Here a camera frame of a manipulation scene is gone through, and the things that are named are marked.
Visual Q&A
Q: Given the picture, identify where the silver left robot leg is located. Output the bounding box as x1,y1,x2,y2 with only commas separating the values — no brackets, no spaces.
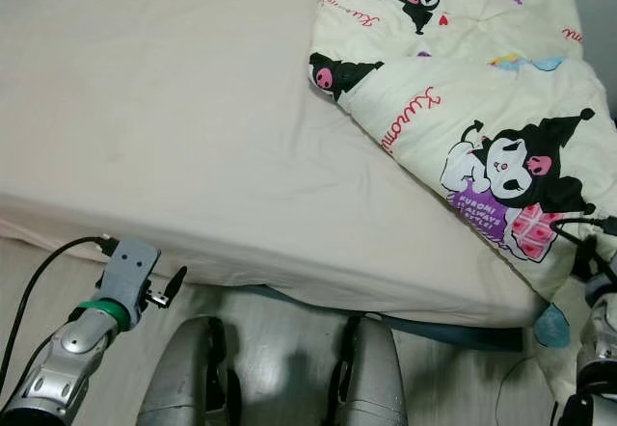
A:
135,315,237,426

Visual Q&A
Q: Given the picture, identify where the silver robot leg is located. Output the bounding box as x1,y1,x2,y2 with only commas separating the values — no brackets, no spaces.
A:
135,315,237,426
328,315,408,426

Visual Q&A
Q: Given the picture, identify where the silver right robot leg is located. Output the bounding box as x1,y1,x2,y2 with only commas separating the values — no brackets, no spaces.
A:
328,315,408,426

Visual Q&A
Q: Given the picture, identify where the cream Kuromi print blanket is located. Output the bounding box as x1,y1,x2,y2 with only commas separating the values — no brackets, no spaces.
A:
308,0,617,408

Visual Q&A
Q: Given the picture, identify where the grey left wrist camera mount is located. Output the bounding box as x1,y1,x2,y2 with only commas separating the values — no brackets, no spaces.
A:
101,238,161,309

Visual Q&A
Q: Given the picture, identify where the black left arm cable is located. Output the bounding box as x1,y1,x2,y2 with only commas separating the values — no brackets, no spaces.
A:
0,236,117,369

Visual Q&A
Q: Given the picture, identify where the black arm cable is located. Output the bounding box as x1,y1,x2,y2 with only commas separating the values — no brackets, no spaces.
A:
0,236,117,369
550,216,617,287

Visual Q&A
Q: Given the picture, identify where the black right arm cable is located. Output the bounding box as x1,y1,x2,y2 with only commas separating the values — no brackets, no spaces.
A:
550,216,617,287

